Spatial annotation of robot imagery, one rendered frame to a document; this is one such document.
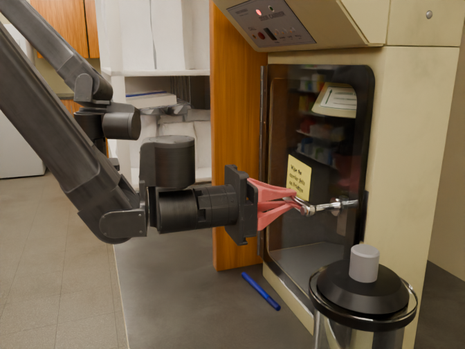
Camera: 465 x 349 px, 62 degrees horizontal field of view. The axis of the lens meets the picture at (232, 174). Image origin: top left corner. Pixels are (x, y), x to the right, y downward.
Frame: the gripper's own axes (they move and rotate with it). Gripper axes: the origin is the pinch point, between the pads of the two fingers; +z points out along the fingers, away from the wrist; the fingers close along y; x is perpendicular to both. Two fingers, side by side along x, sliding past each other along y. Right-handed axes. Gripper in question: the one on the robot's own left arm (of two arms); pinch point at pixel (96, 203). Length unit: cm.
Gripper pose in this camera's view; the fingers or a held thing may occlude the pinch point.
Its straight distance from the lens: 88.8
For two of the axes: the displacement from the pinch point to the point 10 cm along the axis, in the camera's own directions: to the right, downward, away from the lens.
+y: 9.4, -0.8, 3.3
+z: -0.2, 9.6, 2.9
